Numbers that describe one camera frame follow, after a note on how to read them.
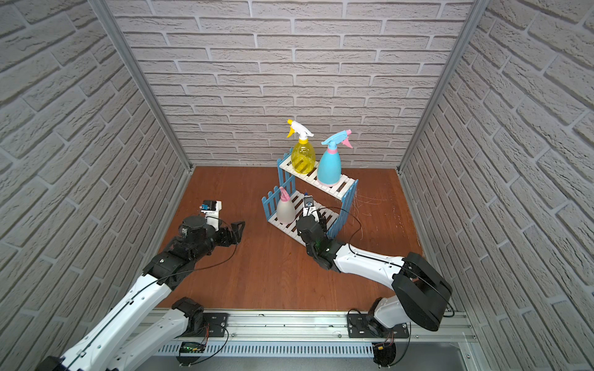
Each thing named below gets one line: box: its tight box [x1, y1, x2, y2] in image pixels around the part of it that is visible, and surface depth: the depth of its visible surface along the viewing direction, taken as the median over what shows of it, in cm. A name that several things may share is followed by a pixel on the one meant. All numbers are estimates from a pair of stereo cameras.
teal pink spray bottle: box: [317, 129, 353, 187], surface depth 71 cm
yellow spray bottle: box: [286, 119, 316, 176], surface depth 76 cm
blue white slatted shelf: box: [261, 148, 359, 246], surface depth 85 cm
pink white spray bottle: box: [276, 186, 297, 225], surface depth 92 cm
